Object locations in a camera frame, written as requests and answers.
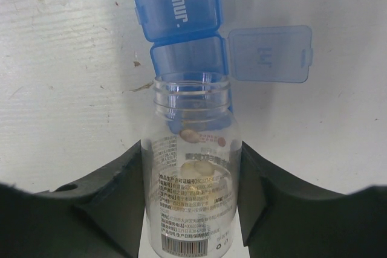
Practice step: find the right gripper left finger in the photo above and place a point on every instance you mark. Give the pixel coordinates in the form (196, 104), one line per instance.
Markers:
(99, 215)

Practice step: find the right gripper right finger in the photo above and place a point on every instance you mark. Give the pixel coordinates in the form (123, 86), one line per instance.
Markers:
(282, 215)

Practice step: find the clear bottle with orange pills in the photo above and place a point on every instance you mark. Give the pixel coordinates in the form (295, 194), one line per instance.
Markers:
(191, 156)

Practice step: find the blue weekly pill organizer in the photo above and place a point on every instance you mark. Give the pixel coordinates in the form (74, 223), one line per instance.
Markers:
(185, 38)

